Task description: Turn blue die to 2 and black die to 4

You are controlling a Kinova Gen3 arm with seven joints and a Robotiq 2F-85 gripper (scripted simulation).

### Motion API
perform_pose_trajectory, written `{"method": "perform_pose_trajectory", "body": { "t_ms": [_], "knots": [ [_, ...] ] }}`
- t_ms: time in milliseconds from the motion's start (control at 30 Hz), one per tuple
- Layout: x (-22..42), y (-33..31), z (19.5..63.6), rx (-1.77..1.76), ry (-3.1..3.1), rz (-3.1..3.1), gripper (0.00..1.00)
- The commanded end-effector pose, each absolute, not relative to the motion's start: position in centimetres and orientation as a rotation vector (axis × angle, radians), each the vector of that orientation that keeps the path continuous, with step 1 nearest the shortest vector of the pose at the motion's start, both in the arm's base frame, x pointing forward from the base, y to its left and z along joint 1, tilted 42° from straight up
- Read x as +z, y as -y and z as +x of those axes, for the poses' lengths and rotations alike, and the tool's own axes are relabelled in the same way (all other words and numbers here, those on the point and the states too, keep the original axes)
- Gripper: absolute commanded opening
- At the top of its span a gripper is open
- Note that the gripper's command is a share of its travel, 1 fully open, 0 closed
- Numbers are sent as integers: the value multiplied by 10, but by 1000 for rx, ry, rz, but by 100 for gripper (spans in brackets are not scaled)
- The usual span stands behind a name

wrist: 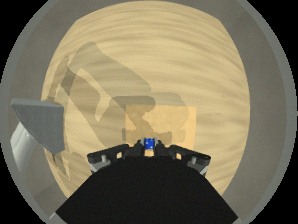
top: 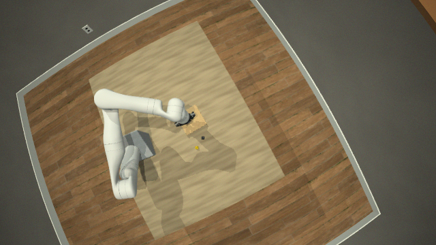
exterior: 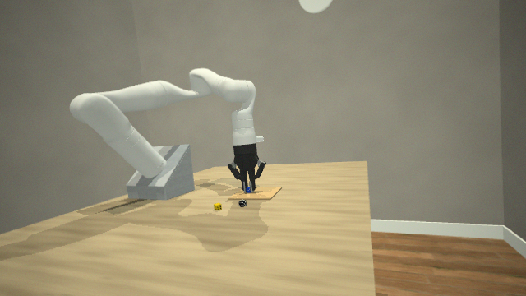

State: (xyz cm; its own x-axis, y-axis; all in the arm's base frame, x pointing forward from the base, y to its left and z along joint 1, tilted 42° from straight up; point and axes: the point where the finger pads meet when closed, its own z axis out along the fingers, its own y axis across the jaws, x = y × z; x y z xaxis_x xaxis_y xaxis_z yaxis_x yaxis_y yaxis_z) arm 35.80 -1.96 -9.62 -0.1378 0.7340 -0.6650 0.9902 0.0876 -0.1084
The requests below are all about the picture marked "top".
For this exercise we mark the tan square mat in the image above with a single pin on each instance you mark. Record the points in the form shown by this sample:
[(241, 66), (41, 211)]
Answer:
[(197, 122)]

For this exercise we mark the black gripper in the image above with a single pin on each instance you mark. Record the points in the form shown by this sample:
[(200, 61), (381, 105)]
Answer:
[(191, 116)]

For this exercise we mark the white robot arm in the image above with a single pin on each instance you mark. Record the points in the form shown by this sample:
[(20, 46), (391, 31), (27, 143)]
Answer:
[(128, 158)]

